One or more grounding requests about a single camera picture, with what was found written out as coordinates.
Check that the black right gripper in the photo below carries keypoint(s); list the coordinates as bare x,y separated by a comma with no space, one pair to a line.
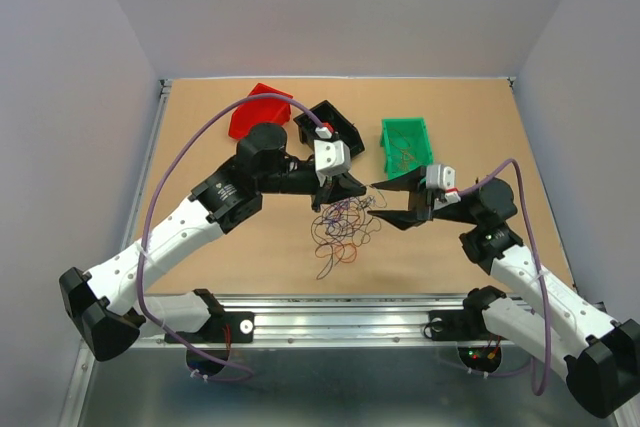
419,201

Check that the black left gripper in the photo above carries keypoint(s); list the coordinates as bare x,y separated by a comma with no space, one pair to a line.
337,187

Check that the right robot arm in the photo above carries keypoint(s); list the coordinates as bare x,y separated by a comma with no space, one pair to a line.
596,355

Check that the green plastic bin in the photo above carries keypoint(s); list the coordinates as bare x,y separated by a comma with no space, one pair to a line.
406,145

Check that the black plastic bin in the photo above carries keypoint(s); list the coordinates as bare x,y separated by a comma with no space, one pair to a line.
326,112

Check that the red plastic bin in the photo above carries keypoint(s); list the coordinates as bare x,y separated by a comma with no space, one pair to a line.
247,115

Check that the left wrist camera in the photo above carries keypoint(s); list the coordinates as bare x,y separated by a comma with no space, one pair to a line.
331,155

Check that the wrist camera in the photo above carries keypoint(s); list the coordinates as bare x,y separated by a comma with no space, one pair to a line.
331,155
440,184

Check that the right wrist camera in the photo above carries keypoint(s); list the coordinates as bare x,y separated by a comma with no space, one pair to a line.
440,184

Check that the aluminium table frame rail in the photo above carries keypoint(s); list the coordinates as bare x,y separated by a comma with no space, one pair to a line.
473,126

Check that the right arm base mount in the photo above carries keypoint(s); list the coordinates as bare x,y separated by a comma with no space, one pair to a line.
455,329

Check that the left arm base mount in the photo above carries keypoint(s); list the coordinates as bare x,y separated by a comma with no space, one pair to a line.
236,326

